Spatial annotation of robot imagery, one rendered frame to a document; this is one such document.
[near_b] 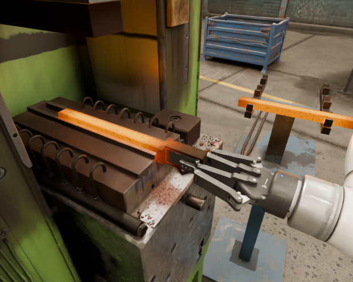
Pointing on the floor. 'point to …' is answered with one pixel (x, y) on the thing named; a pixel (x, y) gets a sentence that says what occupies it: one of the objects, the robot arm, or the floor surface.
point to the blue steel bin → (245, 38)
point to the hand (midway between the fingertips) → (184, 156)
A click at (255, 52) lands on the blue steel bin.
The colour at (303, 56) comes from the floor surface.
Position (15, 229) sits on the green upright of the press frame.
